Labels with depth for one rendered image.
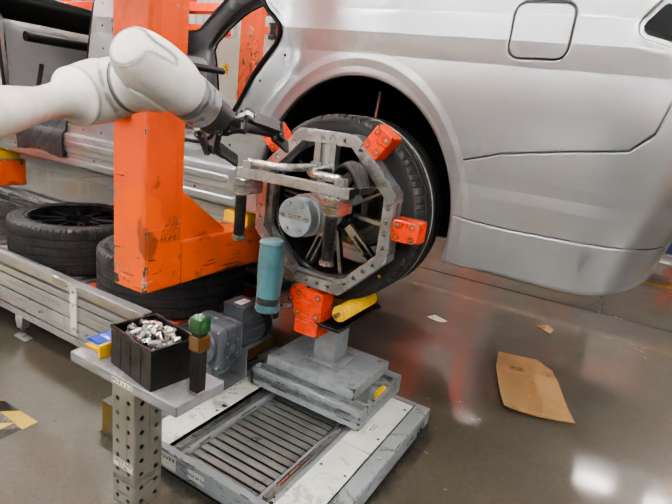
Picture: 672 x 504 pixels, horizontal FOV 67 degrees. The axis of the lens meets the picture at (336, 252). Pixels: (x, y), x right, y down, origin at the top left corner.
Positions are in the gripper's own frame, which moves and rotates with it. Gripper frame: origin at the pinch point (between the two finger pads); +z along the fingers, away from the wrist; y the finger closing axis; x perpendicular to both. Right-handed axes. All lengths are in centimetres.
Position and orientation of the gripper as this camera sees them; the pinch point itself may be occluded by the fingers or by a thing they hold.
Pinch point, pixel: (259, 152)
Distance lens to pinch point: 121.3
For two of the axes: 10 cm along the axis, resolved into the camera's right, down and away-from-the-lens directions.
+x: -0.7, -9.6, 2.9
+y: 9.2, -1.7, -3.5
